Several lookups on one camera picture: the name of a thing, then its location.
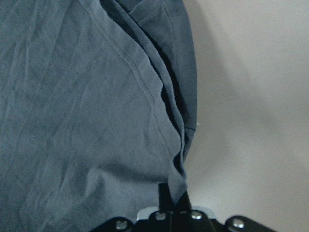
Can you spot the black graphic t-shirt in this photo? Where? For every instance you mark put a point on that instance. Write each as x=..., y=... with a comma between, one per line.
x=98, y=106

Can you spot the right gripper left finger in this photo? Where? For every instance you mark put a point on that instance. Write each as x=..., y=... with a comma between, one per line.
x=165, y=200

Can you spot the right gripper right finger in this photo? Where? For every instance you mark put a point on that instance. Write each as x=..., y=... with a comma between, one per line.
x=183, y=203

